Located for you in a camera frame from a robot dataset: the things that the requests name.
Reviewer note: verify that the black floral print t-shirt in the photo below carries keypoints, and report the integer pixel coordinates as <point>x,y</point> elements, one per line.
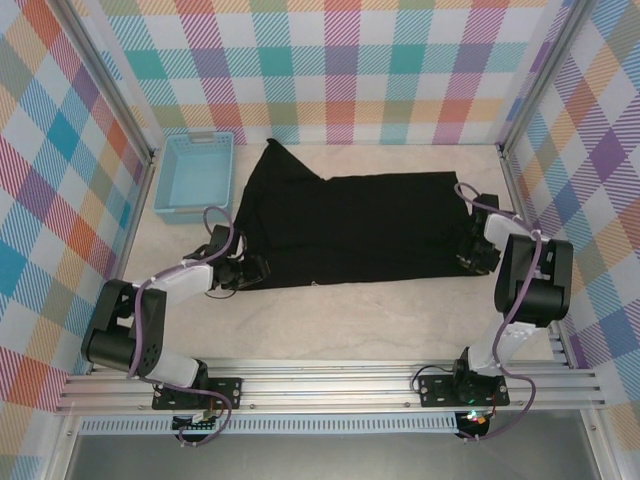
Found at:
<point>350,225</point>

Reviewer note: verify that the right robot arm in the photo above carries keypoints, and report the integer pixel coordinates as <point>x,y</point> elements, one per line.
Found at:
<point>550,300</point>

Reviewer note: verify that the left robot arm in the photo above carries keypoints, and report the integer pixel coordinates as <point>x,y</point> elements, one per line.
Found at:
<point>110,350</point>

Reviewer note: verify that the light blue plastic basket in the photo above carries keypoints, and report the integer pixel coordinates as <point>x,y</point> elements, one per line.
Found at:
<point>195,175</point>

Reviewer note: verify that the small electronics board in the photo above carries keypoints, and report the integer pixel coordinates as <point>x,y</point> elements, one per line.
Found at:
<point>187,425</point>
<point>475,420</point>

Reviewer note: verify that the grey metal sheet panel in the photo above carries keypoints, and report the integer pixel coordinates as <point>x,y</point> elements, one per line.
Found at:
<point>325,460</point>

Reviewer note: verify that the aluminium side rail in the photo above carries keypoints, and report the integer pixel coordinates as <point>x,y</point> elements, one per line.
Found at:
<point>517,190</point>
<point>131,225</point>

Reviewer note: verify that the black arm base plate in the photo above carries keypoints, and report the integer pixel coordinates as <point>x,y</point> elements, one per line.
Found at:
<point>432,390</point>
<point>227,392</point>

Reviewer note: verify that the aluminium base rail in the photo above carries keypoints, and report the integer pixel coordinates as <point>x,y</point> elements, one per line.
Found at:
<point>325,387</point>

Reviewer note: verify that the aluminium frame post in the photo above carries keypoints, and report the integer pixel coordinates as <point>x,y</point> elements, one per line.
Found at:
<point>112,75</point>
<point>543,75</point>

